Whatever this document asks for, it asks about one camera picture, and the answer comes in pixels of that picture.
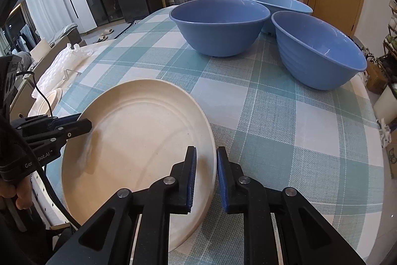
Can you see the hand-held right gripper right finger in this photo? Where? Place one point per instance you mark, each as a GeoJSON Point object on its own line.
{"type": "Point", "coordinates": [224, 181]}

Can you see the person's left hand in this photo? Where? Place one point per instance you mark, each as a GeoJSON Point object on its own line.
{"type": "Point", "coordinates": [24, 195]}

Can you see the metal stand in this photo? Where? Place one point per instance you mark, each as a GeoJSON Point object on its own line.
{"type": "Point", "coordinates": [73, 75]}

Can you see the bubble wrap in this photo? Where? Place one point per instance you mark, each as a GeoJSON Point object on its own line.
{"type": "Point", "coordinates": [55, 72]}

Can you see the stack of small cream dishes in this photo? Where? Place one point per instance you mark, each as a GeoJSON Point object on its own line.
{"type": "Point", "coordinates": [51, 100]}

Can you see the black and white rug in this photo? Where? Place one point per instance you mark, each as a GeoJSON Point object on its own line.
{"type": "Point", "coordinates": [131, 29]}

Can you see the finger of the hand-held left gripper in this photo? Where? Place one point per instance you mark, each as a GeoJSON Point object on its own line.
{"type": "Point", "coordinates": [46, 121]}
{"type": "Point", "coordinates": [71, 129]}

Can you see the cream plate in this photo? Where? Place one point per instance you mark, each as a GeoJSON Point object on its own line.
{"type": "Point", "coordinates": [133, 134]}

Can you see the white curtain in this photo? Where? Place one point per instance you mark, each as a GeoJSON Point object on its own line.
{"type": "Point", "coordinates": [46, 10]}

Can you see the blue bowl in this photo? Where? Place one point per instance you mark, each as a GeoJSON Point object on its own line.
{"type": "Point", "coordinates": [217, 35]}
{"type": "Point", "coordinates": [310, 66]}
{"type": "Point", "coordinates": [288, 5]}

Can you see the beige sofa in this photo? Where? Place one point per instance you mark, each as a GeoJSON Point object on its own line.
{"type": "Point", "coordinates": [55, 47]}

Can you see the metal shoe rack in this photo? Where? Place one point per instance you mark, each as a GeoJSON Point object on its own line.
{"type": "Point", "coordinates": [391, 66]}

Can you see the beige slipper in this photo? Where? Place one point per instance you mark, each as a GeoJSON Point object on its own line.
{"type": "Point", "coordinates": [108, 32]}
{"type": "Point", "coordinates": [103, 39]}

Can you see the teal checked tablecloth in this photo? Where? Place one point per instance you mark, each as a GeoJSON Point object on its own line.
{"type": "Point", "coordinates": [279, 134]}

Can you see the brown cardboard box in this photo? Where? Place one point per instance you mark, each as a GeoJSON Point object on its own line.
{"type": "Point", "coordinates": [375, 78]}

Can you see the printed cardboard box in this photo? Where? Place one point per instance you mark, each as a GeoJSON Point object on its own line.
{"type": "Point", "coordinates": [392, 159]}

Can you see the white bin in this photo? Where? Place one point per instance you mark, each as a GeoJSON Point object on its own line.
{"type": "Point", "coordinates": [386, 106]}

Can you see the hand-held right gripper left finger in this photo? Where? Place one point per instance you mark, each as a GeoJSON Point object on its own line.
{"type": "Point", "coordinates": [192, 181]}

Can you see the rows of shelved shoes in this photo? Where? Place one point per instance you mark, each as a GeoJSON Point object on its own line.
{"type": "Point", "coordinates": [392, 26]}

